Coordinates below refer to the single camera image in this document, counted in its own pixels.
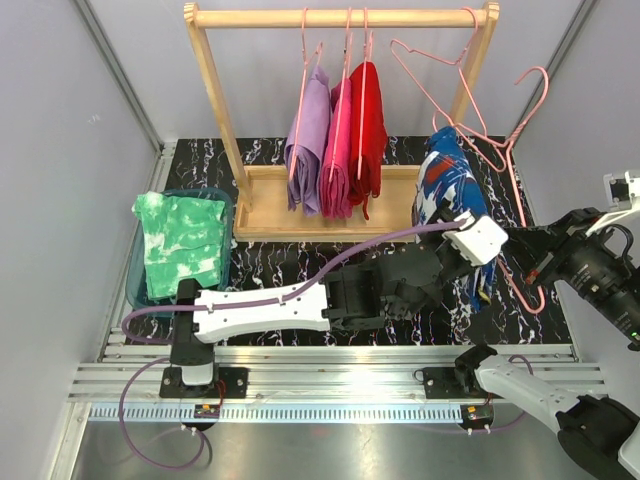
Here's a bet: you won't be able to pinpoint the blue patterned trousers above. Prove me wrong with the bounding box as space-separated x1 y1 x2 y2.
412 127 497 311

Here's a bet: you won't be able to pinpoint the pink wire hanger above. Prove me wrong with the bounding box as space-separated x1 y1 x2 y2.
390 1 506 173

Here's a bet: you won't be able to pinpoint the green white trousers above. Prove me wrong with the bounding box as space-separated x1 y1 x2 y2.
132 191 227 301

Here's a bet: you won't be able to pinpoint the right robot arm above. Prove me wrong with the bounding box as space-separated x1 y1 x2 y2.
455 208 639 479

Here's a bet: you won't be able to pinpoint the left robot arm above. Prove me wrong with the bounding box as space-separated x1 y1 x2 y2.
159 234 491 399

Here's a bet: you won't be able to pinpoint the pink folded trousers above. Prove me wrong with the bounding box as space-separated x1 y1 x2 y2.
318 78 352 219

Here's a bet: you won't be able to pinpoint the pink hanger with red trousers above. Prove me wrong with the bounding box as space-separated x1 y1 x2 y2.
353 6 376 179

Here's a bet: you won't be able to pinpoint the red folded trousers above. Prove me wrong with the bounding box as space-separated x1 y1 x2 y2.
348 61 388 220

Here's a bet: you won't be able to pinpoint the pink hanger with lilac trousers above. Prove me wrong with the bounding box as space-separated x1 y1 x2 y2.
287 7 325 182

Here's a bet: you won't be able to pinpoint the lilac folded trousers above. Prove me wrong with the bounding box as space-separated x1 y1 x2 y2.
284 65 331 216

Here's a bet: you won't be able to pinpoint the black marble pattern mat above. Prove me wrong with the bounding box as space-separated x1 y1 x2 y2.
127 137 572 347

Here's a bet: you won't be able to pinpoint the wooden clothes rack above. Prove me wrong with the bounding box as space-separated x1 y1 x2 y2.
184 2 500 242

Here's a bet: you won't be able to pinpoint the transparent blue plastic bin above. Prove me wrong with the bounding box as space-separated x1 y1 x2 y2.
125 187 234 309

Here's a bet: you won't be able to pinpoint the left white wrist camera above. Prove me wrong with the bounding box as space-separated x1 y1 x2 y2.
443 211 509 267

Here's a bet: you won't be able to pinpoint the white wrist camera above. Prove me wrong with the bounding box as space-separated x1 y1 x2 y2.
443 211 509 267
586 170 639 237

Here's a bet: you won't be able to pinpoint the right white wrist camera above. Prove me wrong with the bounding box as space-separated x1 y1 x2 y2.
586 170 639 237

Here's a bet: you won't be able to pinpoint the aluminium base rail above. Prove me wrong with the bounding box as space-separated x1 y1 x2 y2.
67 329 606 424

